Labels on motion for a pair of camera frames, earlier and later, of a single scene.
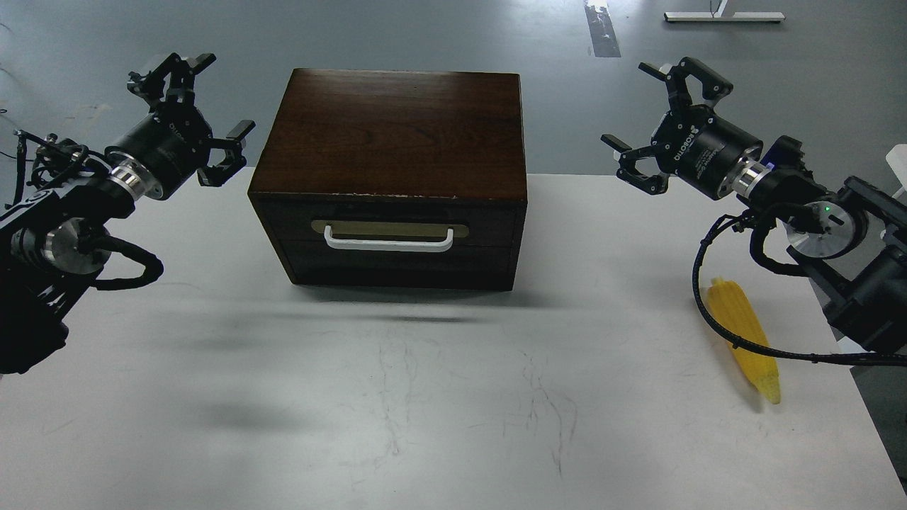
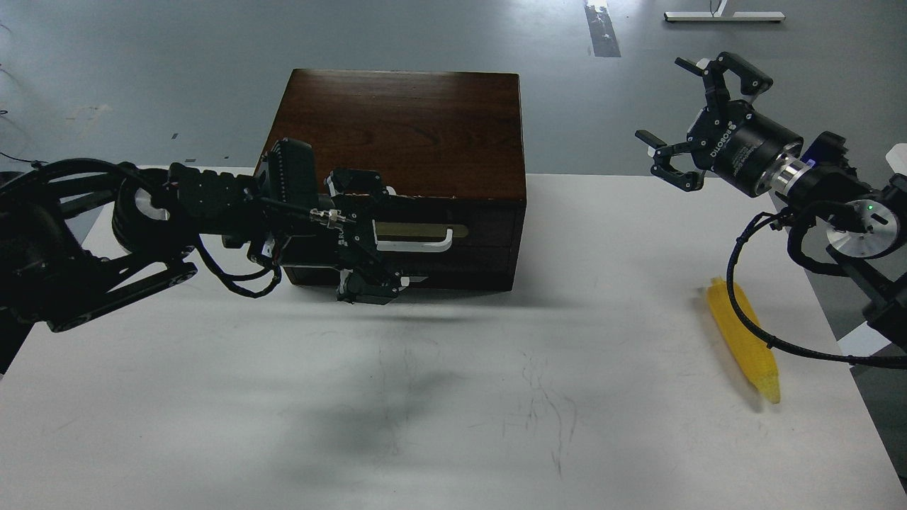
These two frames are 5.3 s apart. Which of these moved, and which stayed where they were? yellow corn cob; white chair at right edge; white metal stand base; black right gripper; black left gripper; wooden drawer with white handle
Moved: black left gripper; black right gripper
Stayed: yellow corn cob; wooden drawer with white handle; white chair at right edge; white metal stand base
